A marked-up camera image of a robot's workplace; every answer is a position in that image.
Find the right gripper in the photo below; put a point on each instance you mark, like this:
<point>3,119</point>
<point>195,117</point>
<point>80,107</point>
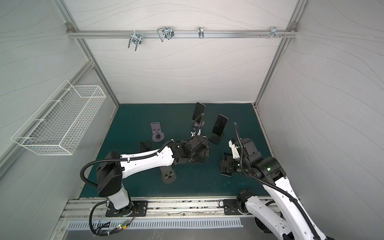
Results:
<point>226,163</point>

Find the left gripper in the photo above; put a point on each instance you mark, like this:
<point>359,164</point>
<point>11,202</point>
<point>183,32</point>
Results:
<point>203,153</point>

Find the teal phone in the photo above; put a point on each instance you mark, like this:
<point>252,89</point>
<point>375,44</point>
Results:
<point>226,164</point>

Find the purple phone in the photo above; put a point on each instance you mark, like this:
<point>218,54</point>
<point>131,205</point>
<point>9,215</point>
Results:
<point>220,125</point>

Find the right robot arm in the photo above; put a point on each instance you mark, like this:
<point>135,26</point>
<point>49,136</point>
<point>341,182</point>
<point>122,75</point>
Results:
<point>284,216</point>

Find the dark angular stand right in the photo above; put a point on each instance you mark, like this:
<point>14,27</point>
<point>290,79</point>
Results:
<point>214,138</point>

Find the back centre round stand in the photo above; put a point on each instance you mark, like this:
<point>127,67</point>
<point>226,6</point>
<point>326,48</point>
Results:
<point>198,122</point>

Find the round stand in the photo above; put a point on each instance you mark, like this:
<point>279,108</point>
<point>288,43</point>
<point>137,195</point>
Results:
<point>198,122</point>
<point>168,174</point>
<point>158,135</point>

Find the front left round stand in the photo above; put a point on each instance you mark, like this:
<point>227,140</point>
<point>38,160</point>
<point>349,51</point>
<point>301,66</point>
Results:
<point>168,174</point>

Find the back left round stand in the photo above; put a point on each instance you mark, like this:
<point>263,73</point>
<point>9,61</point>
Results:
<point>158,135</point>

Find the green table mat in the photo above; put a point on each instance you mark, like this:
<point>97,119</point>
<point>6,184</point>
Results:
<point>131,125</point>

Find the metal clamp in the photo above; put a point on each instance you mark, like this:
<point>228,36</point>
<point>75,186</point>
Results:
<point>201,32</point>
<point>273,34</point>
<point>165,33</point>
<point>135,40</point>

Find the left metal clamp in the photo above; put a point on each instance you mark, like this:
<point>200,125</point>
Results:
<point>135,40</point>

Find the right metal clamp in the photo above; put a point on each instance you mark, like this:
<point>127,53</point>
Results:
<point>273,34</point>

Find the aluminium crossbar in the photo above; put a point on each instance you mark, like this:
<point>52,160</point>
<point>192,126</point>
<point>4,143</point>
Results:
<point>179,34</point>

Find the white slotted cable duct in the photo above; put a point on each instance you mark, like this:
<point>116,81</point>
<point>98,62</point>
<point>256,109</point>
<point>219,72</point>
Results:
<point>149,224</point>

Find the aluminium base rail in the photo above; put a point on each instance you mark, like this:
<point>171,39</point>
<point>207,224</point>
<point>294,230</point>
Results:
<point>157,208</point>

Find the white wire basket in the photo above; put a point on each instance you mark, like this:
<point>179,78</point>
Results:
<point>57,127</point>

